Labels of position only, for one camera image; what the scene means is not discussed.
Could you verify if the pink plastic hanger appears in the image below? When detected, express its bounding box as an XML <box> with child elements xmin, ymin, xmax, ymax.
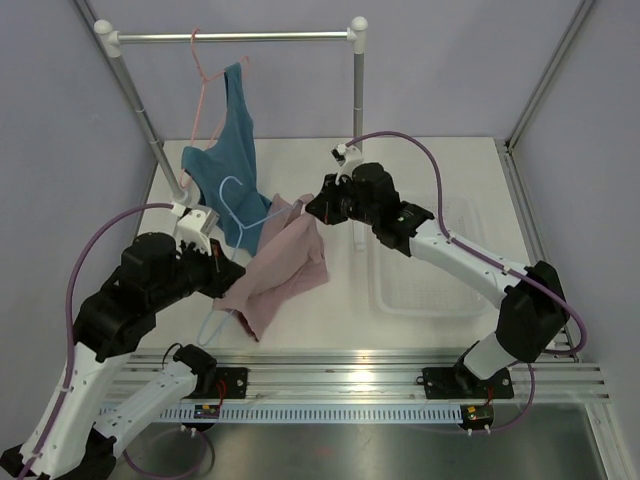
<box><xmin>178</xmin><ymin>27</ymin><xmax>251</xmax><ymax>189</ymax></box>

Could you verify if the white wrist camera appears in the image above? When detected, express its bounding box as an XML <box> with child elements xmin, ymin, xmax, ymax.
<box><xmin>331</xmin><ymin>144</ymin><xmax>364</xmax><ymax>185</ymax></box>
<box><xmin>171</xmin><ymin>203</ymin><xmax>219</xmax><ymax>256</ymax></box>

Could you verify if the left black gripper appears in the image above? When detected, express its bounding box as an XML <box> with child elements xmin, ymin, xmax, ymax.
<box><xmin>150</xmin><ymin>233</ymin><xmax>247</xmax><ymax>311</ymax></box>

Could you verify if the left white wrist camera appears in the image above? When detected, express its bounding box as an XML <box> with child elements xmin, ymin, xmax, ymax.
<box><xmin>171</xmin><ymin>203</ymin><xmax>219</xmax><ymax>256</ymax></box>

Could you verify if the blue tank top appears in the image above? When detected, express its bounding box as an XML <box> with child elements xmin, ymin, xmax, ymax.
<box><xmin>181</xmin><ymin>62</ymin><xmax>271</xmax><ymax>256</ymax></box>

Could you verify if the aluminium frame post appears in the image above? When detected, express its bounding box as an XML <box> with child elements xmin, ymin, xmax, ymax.
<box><xmin>504</xmin><ymin>0</ymin><xmax>601</xmax><ymax>151</ymax></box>

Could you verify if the white plastic basket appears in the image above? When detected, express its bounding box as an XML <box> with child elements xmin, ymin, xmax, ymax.
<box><xmin>369</xmin><ymin>190</ymin><xmax>492</xmax><ymax>319</ymax></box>

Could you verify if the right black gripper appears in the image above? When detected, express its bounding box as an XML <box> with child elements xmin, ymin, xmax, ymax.
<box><xmin>307</xmin><ymin>172</ymin><xmax>379</xmax><ymax>226</ymax></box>

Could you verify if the metal clothes rack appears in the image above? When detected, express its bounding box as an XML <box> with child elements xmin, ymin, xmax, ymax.
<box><xmin>92</xmin><ymin>16</ymin><xmax>368</xmax><ymax>207</ymax></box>

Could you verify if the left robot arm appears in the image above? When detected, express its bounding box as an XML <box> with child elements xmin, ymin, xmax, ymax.
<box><xmin>1</xmin><ymin>233</ymin><xmax>245</xmax><ymax>479</ymax></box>

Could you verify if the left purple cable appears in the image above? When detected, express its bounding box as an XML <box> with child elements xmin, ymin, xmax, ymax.
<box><xmin>22</xmin><ymin>202</ymin><xmax>181</xmax><ymax>476</ymax></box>

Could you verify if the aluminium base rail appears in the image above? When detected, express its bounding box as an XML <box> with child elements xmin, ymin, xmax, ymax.
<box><xmin>99</xmin><ymin>349</ymin><xmax>614</xmax><ymax>406</ymax></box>

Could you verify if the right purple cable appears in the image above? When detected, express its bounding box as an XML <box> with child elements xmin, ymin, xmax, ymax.
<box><xmin>349</xmin><ymin>130</ymin><xmax>590</xmax><ymax>357</ymax></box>

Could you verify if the blue plastic hanger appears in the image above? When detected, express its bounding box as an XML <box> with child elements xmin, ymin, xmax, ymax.
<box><xmin>196</xmin><ymin>175</ymin><xmax>300</xmax><ymax>347</ymax></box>

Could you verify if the pink tank top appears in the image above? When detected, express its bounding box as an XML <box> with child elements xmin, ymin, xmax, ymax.
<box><xmin>213</xmin><ymin>194</ymin><xmax>329</xmax><ymax>341</ymax></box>

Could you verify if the purple cable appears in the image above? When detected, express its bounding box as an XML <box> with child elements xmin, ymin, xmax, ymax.
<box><xmin>22</xmin><ymin>202</ymin><xmax>181</xmax><ymax>476</ymax></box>
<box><xmin>349</xmin><ymin>130</ymin><xmax>590</xmax><ymax>357</ymax></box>

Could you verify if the white slotted cable duct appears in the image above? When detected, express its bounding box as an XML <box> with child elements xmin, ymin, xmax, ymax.
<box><xmin>99</xmin><ymin>405</ymin><xmax>466</xmax><ymax>425</ymax></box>

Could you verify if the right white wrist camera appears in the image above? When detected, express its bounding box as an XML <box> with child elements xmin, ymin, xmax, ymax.
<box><xmin>331</xmin><ymin>144</ymin><xmax>364</xmax><ymax>185</ymax></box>

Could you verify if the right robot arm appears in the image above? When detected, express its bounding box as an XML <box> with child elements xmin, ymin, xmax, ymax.
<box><xmin>306</xmin><ymin>163</ymin><xmax>569</xmax><ymax>399</ymax></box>

